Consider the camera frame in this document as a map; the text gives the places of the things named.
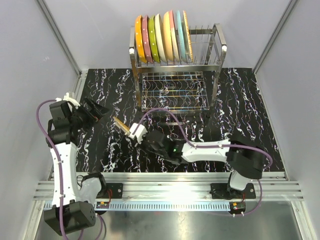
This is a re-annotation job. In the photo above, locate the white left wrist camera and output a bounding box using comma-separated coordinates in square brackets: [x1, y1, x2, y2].
[55, 92, 81, 108]

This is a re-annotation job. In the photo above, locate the cream plate with drawing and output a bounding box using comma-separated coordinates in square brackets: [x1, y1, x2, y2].
[154, 14, 167, 63]

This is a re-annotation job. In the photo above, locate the blue and cream plate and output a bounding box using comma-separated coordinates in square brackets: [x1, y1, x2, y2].
[175, 10, 187, 63]

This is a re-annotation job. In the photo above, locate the yellow-green dotted plate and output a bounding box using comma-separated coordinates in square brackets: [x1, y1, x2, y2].
[147, 15, 161, 63]

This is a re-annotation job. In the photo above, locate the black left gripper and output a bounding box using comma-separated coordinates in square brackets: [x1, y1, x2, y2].
[69, 96, 110, 132]

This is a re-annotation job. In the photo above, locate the orange dotted plate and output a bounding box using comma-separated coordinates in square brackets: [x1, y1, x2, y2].
[134, 15, 147, 63]

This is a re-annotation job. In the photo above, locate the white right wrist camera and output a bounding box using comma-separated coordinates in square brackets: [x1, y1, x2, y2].
[128, 123, 148, 144]

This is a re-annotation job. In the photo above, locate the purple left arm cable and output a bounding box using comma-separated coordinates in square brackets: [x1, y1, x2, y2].
[36, 98, 105, 240]

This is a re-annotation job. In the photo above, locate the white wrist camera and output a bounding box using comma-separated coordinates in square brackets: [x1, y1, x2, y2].
[55, 92, 81, 108]
[128, 123, 148, 144]

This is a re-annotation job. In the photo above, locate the black marble pattern mat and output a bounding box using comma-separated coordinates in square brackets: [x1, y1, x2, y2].
[75, 68, 285, 173]

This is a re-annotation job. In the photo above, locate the woven wicker tray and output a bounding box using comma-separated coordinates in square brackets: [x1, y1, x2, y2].
[112, 116, 131, 136]
[183, 10, 194, 62]

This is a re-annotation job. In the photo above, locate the tan plate with bear drawing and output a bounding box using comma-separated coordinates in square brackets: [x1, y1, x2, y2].
[162, 11, 174, 62]

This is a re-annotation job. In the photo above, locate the pink dotted plate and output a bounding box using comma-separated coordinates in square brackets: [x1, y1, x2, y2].
[141, 15, 154, 63]

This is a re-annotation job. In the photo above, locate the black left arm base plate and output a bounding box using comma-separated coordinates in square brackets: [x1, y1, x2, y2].
[97, 182, 124, 200]

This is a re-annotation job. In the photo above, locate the pink and cream plate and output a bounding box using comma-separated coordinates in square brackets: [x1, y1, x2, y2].
[169, 10, 180, 63]

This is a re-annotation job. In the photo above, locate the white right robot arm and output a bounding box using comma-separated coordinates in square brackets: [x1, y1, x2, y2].
[129, 128, 264, 200]

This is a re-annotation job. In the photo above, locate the aluminium rail frame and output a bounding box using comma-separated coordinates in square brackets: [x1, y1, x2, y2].
[32, 69, 306, 240]

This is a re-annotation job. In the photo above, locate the stainless steel dish rack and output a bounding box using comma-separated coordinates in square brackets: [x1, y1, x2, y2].
[129, 23, 228, 118]

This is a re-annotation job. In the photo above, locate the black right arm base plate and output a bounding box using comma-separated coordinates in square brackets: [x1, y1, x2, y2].
[209, 183, 256, 200]

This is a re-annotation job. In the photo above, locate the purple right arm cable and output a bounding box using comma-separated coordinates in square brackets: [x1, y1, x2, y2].
[133, 107, 274, 217]

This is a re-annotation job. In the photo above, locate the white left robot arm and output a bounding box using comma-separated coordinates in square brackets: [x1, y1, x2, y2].
[42, 95, 110, 239]

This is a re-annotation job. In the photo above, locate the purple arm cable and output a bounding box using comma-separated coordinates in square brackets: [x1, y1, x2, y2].
[133, 107, 274, 217]
[36, 98, 105, 240]

